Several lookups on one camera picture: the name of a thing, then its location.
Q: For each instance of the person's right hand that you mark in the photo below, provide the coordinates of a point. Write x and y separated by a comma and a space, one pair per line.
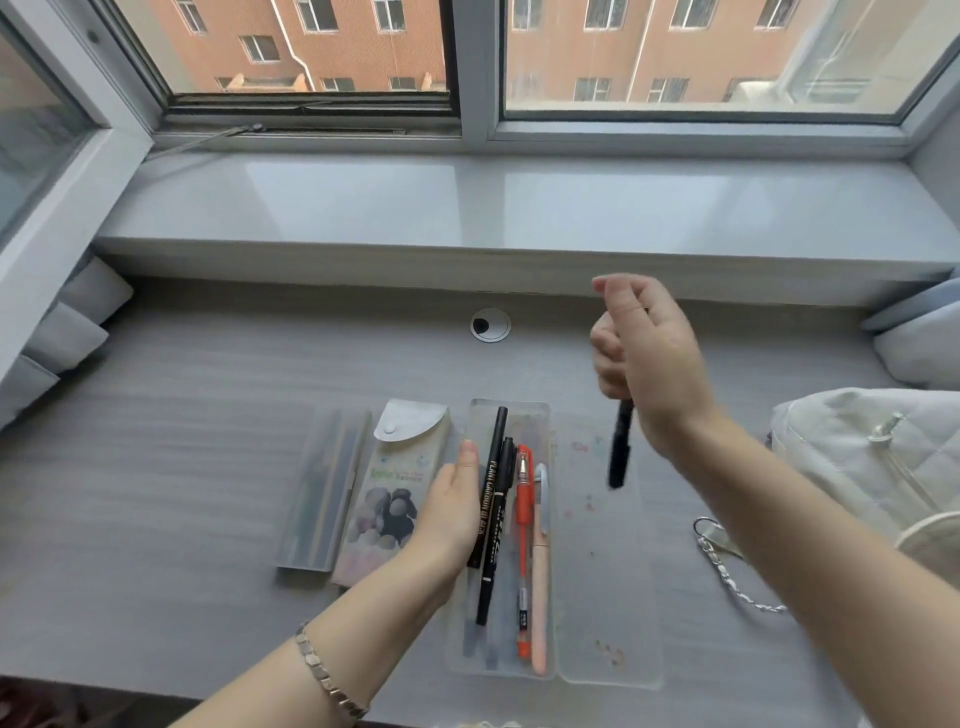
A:
660, 360

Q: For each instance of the person's left hand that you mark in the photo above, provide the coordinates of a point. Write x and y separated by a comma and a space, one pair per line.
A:
450, 525

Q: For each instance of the black brush pen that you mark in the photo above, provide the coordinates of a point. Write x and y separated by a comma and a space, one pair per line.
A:
620, 450
495, 540

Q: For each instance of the long black printed pen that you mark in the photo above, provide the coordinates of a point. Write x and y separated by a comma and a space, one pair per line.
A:
491, 480

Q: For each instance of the cartoon sheep pencil pouch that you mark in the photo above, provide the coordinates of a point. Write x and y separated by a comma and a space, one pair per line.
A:
409, 424

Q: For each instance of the peach pen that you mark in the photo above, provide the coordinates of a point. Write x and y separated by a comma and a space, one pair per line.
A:
540, 600

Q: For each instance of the frosted plastic box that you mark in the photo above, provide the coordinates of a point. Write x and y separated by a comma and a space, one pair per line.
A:
322, 495

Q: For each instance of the clear sticker pencil box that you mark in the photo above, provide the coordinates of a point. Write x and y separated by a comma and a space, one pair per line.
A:
600, 562

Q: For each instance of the small round tape roll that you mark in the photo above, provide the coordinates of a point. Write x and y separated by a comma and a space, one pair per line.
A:
499, 330

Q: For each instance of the white quilted backpack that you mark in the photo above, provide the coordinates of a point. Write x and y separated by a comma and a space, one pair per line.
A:
862, 450

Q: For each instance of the person's left forearm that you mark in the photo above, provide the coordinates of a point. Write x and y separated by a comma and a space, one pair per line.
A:
315, 652

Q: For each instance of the person's right forearm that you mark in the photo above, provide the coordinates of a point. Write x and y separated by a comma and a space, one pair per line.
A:
810, 570

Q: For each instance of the grey wooden desk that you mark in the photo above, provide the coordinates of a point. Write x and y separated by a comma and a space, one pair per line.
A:
187, 390

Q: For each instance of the white window sill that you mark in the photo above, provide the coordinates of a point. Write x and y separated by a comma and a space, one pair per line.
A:
450, 210

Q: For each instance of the pale blue curtain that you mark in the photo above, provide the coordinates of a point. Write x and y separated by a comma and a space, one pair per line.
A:
922, 352

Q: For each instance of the brick apartment building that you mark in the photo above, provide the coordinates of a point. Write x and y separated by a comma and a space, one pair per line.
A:
360, 52

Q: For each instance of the open white window sash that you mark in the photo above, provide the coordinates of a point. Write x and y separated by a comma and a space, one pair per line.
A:
67, 217

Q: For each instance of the white window frame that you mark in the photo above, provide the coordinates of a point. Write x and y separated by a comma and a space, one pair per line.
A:
480, 75

